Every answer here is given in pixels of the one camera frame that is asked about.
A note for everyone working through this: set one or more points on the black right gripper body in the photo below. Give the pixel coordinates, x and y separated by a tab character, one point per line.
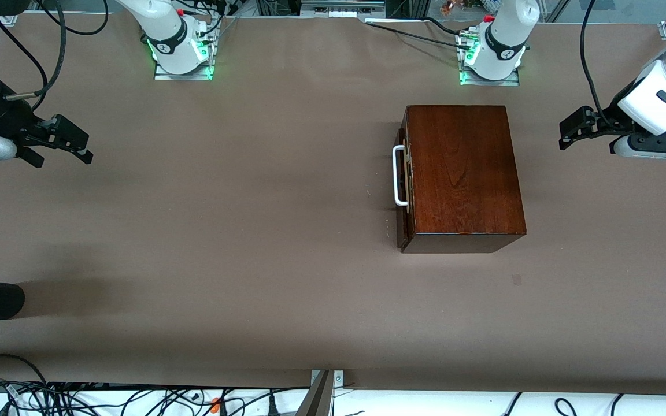
6	115

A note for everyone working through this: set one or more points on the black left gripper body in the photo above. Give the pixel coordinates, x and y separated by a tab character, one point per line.
609	118

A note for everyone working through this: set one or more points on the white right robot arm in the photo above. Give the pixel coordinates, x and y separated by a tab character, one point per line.
168	34

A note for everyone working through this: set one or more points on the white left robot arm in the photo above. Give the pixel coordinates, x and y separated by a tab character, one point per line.
503	34

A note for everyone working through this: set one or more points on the dark wooden drawer cabinet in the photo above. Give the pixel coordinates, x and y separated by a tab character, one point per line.
460	167

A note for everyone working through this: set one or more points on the grey power strip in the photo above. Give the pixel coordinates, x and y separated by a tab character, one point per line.
341	11

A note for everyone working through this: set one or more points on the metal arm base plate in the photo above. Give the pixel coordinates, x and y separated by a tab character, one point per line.
182	77
489	82

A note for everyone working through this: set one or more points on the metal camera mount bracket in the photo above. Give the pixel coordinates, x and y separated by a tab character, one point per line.
318	398

